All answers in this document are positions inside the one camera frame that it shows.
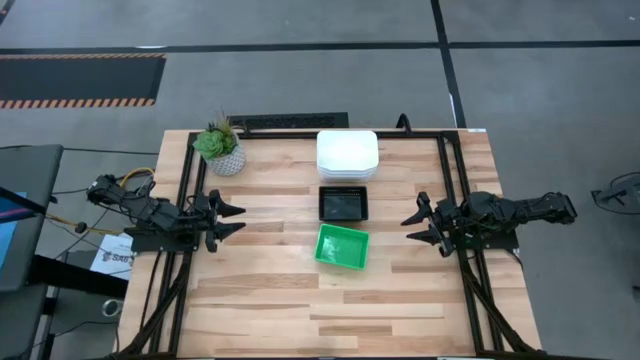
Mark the black floor grate strip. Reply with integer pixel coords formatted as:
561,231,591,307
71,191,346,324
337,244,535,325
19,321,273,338
227,112,350,130

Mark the black hazard-striped floor mat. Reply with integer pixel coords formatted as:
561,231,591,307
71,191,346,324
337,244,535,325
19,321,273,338
0,53,168,110

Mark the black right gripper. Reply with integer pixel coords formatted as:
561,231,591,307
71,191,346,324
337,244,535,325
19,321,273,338
400,190,464,259

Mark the grey tape roll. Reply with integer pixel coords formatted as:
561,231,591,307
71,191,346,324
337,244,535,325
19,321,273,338
101,298,125,319

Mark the black slotted plastic basket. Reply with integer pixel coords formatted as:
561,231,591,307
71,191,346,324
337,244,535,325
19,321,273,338
318,185,370,223

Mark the yellow cable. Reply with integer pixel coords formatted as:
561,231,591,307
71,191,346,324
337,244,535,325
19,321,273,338
118,167,157,190

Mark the black stand foot bar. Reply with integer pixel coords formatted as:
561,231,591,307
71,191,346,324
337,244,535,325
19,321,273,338
27,253,130,300

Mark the succulent in patterned white pot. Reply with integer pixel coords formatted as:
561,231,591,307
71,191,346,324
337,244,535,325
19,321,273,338
192,112,247,177

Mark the black floor stand base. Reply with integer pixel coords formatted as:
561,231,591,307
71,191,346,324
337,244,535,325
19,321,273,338
591,171,640,217

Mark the white printed paper sheet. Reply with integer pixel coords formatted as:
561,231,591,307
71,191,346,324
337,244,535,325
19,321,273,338
89,233,137,281

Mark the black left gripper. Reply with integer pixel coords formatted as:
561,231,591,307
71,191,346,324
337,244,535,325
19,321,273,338
191,189,248,254

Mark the black aluminium table frame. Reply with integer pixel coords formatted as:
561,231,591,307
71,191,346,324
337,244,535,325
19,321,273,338
119,127,546,359

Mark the dark grey workstation monitor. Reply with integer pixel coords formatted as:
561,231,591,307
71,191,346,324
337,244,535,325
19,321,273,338
0,144,65,294

